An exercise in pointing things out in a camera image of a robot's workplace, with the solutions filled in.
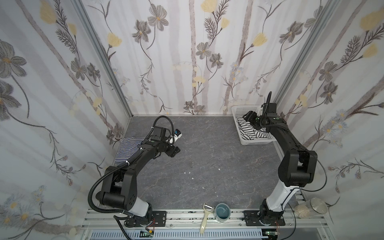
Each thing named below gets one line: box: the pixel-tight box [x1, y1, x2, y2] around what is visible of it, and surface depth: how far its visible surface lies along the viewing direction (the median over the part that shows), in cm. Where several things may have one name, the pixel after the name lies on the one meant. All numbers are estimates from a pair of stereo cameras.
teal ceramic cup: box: [215, 203, 231, 223], surface depth 74 cm
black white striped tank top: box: [236, 116, 273, 141], surface depth 110 cm
